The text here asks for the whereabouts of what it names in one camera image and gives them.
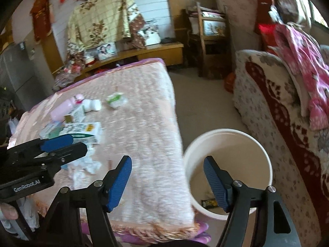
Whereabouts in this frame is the red cushion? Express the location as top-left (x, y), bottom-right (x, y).
top-left (257, 23), bottom-right (279, 54)

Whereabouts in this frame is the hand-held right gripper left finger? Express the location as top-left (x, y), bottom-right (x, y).
top-left (38, 155), bottom-right (133, 247)

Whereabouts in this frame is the white printed bag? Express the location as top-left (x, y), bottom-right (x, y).
top-left (137, 26), bottom-right (162, 45)

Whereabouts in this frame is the floral covered sofa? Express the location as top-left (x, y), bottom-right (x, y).
top-left (233, 49), bottom-right (329, 247)

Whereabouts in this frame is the brown floral cloth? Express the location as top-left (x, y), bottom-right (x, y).
top-left (129, 13), bottom-right (152, 49)

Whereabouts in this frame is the person's left hand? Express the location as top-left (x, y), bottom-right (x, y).
top-left (0, 202), bottom-right (19, 220)

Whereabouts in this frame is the framed photo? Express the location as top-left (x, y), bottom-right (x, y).
top-left (96, 42), bottom-right (117, 59)

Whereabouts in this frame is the dark snack wrapper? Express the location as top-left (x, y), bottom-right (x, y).
top-left (201, 198), bottom-right (219, 209)

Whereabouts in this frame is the purple floral cloth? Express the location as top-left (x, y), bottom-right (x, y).
top-left (82, 221), bottom-right (211, 247)

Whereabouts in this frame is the white tissue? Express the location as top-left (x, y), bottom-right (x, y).
top-left (60, 147), bottom-right (103, 177)

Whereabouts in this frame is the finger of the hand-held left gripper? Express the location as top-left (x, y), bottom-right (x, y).
top-left (38, 142), bottom-right (88, 170)
top-left (7, 134), bottom-right (74, 161)

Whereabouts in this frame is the pink floral garment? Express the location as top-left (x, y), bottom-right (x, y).
top-left (274, 24), bottom-right (329, 130)

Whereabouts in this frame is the pink plastic bottle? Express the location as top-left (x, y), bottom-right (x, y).
top-left (50, 94), bottom-right (85, 121)

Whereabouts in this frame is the red wall hanging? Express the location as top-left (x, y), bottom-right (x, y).
top-left (29, 0), bottom-right (53, 43)

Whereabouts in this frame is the green white medicine box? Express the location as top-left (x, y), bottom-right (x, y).
top-left (64, 104), bottom-right (86, 124)

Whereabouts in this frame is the clear plastic bag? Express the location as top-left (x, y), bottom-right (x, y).
top-left (53, 65), bottom-right (86, 90)

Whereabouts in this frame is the beige floral pillow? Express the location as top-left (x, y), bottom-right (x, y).
top-left (272, 0), bottom-right (313, 31)

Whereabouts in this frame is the grey cabinet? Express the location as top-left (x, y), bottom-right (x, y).
top-left (0, 41), bottom-right (56, 111)

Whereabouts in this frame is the wooden chair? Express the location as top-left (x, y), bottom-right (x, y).
top-left (181, 1), bottom-right (233, 78)

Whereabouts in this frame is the low wooden cabinet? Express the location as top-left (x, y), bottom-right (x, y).
top-left (53, 41), bottom-right (184, 75)

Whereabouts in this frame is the framed picture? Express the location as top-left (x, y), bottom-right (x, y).
top-left (202, 18), bottom-right (228, 36)

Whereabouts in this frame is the pink quilted blanket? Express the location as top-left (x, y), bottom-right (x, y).
top-left (8, 58), bottom-right (196, 237)

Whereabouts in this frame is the yellow floral cloth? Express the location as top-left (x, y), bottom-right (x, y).
top-left (67, 0), bottom-right (140, 49)

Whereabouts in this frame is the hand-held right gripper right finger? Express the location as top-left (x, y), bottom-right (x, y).
top-left (203, 156), bottom-right (302, 247)

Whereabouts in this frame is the orange bag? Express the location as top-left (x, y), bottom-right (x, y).
top-left (224, 72), bottom-right (235, 93)

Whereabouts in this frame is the white green milk carton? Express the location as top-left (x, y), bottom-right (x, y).
top-left (60, 122), bottom-right (103, 145)

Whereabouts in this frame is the crumpled green white wrapper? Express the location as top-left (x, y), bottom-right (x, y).
top-left (106, 93), bottom-right (128, 110)

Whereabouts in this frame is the white plastic bucket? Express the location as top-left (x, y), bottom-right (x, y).
top-left (183, 129), bottom-right (273, 220)

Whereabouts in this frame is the small white bottle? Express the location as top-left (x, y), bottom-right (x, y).
top-left (83, 99), bottom-right (102, 113)

